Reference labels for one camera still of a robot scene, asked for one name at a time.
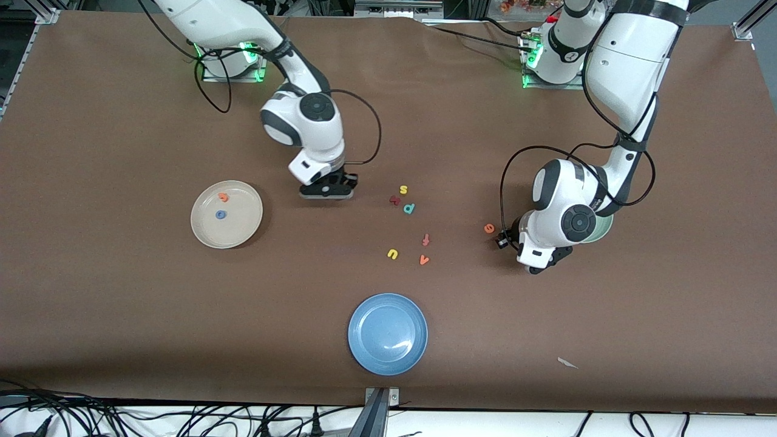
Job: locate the black power plug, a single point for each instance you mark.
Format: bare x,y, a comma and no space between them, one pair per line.
265,428
315,423

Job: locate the green plate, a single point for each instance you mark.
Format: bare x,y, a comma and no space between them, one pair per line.
604,229

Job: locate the brown paper table cover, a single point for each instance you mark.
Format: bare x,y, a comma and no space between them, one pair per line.
121,303

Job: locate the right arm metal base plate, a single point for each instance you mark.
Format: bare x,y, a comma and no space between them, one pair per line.
212,76

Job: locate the white paper scrap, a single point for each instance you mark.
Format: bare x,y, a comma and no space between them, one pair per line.
567,363

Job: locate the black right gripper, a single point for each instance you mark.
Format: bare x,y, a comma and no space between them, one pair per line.
344,177

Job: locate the blue plate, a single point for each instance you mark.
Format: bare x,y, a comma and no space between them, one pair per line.
388,334

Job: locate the beige brown plate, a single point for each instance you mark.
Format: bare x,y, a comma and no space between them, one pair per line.
234,227

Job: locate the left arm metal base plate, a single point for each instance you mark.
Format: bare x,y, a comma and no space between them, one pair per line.
537,85

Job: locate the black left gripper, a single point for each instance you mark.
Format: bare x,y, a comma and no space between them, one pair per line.
511,233

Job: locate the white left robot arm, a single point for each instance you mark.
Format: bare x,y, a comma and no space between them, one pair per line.
564,194

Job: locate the colourful background item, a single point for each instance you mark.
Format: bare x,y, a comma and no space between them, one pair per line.
522,6

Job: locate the grey background device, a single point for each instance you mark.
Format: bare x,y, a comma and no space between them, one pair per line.
397,8

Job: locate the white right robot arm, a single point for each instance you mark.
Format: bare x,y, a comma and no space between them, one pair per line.
306,121

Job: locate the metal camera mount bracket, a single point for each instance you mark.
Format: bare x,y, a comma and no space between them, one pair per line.
377,413

